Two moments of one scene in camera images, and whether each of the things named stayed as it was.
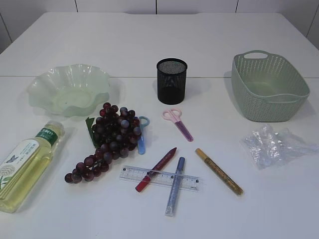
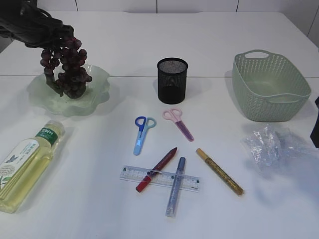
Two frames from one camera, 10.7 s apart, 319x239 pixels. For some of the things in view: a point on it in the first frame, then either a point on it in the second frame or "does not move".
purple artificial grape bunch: [115, 132] to [64, 68]
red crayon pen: [157, 169] does not move
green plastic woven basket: [267, 88] does not move
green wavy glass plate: [76, 89] does not move
